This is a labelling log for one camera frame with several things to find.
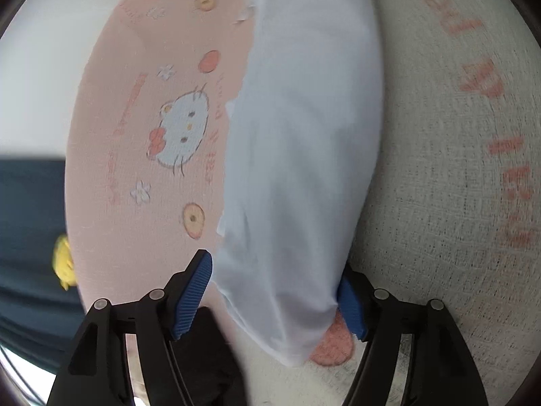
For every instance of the pink and cream printed blanket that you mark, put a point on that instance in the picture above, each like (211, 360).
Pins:
(443, 177)

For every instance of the dark blue curtain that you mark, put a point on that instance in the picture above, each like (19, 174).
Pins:
(29, 220)

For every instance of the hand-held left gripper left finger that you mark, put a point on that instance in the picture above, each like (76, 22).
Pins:
(192, 296)

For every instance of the white t-shirt with navy collar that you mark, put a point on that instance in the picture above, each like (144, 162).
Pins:
(296, 135)

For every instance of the black cloth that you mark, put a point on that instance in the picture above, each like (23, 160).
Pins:
(203, 355)

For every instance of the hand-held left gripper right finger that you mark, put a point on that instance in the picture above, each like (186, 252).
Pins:
(351, 308)

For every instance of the yellow plush toy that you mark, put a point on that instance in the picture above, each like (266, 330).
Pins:
(64, 262)

